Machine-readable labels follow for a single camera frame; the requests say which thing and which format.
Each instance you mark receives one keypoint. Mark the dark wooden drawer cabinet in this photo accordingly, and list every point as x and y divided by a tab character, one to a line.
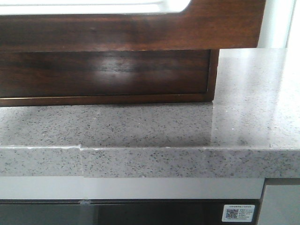
206	96

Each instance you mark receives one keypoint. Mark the white QR code sticker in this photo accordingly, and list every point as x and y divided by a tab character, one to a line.
238	213

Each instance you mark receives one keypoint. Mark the white pleated curtain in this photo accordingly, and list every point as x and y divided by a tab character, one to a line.
280	25

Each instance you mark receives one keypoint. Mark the black glass oven front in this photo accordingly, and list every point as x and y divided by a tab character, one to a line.
121	212

